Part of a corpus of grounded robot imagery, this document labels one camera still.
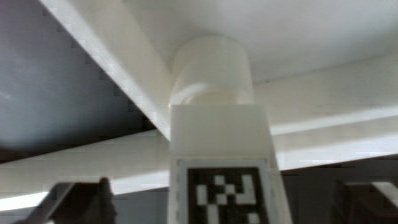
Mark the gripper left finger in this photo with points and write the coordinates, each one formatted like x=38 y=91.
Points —
x=77 y=204

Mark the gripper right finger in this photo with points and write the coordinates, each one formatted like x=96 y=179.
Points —
x=367 y=202

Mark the white table leg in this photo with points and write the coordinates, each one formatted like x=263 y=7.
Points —
x=226 y=187

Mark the white square table top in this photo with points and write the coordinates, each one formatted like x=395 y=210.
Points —
x=322 y=46

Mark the white U-shaped fence wall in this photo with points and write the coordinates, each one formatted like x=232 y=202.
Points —
x=130 y=159

